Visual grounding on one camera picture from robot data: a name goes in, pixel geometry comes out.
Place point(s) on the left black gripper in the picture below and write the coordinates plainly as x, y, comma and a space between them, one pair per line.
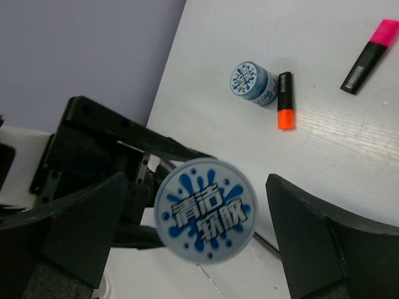
93, 142

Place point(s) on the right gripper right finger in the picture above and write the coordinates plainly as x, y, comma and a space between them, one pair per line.
329, 252

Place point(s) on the orange highlighter marker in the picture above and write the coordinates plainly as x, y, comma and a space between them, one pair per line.
285, 102

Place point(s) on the pink highlighter marker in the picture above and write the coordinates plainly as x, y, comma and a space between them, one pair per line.
381, 40

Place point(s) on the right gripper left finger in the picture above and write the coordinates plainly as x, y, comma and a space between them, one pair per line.
60, 249

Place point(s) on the blue slime jar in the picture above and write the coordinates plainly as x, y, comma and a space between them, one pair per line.
254, 83
206, 211

